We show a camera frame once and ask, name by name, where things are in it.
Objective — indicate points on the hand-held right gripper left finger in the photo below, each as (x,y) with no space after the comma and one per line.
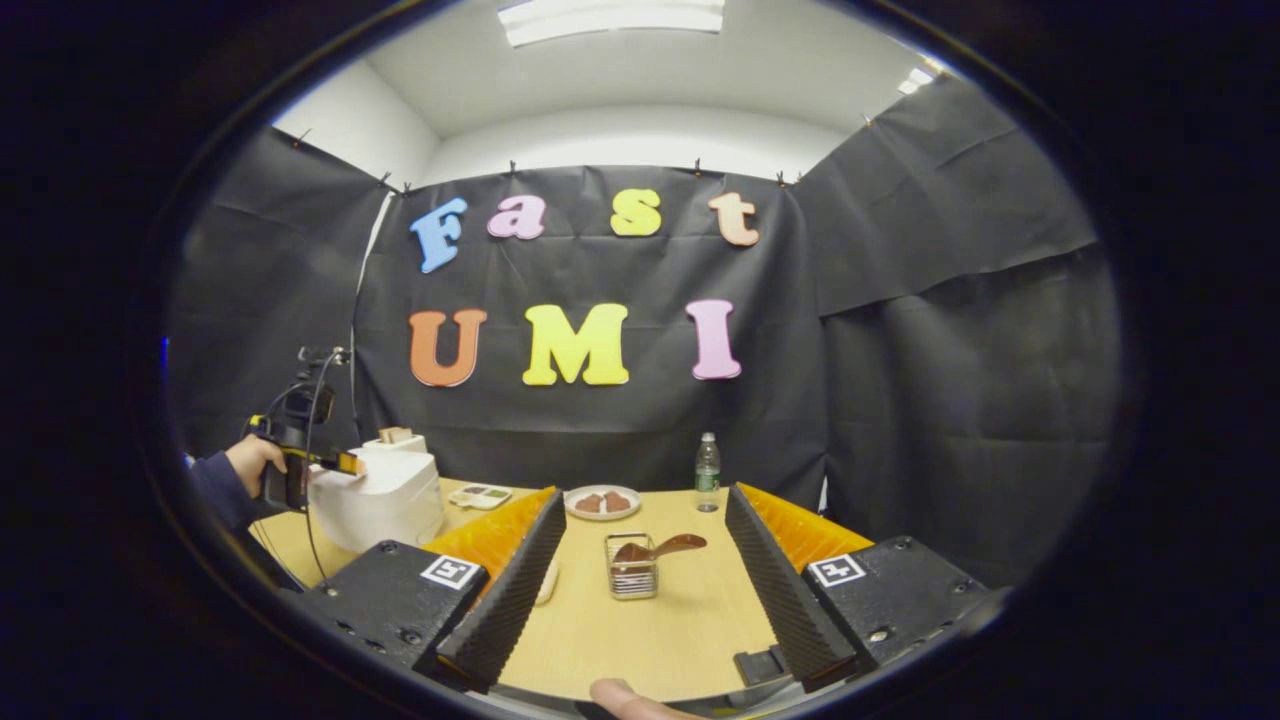
(505,600)

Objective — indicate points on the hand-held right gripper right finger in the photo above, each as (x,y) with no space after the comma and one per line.
(780,600)

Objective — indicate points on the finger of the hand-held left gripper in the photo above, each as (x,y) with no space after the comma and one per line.
(335,462)

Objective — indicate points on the white rice cooker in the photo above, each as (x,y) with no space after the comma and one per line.
(385,500)

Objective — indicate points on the brown wooden spoon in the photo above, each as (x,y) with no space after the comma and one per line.
(680,545)

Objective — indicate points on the white toaster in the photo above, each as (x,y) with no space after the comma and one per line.
(395,448)

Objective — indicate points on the toast slice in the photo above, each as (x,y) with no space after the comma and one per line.
(395,434)

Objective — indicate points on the small divided condiment dish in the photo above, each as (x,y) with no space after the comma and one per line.
(480,496)

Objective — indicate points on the white round plate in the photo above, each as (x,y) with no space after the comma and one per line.
(600,516)

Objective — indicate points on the brown meat piece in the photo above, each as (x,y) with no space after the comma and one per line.
(589,503)
(617,501)

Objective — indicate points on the green label plastic bottle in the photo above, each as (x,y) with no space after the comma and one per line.
(707,480)

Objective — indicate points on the black backdrop cloth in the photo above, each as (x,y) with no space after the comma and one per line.
(900,350)

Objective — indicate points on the narrow ceiling light panel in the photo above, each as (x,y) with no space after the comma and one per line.
(920,80)

